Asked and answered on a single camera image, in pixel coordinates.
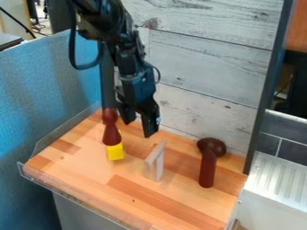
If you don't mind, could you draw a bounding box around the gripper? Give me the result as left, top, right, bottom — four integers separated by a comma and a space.
113, 58, 162, 139

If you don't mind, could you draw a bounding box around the light wooden arch block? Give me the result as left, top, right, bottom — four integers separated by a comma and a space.
144, 138, 170, 182

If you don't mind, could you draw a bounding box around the dark red pin toy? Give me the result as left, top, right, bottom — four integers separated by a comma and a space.
101, 107, 124, 147

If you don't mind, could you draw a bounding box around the yellow block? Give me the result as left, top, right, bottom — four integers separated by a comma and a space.
105, 141, 127, 162

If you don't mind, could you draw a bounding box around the dark red mushroom toy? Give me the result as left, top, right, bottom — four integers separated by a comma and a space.
195, 137, 228, 190

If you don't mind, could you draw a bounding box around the white toy sink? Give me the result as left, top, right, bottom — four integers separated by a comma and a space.
233, 150, 307, 230

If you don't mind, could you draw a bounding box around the grey metal post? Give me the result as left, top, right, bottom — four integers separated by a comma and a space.
241, 0, 298, 176

